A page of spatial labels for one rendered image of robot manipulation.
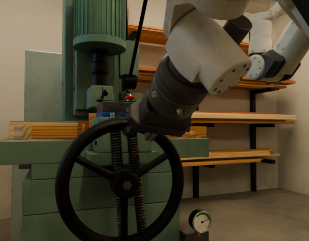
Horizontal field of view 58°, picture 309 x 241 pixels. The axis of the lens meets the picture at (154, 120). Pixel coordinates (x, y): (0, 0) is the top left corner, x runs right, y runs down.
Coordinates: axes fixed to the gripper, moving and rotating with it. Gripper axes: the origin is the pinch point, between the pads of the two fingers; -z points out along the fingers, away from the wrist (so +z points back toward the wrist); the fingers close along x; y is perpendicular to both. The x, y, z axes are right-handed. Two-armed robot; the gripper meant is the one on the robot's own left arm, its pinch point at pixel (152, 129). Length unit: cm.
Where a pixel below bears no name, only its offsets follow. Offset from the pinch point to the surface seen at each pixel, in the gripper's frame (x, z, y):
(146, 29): 45, -146, 218
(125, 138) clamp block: -2.6, -14.9, 5.6
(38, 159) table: -22.7, -25.8, 2.6
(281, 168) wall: 300, -277, 137
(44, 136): -23.8, -36.4, 15.2
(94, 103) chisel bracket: -10.1, -27.7, 24.4
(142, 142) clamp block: 2.1, -15.4, 5.4
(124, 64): 1, -37, 53
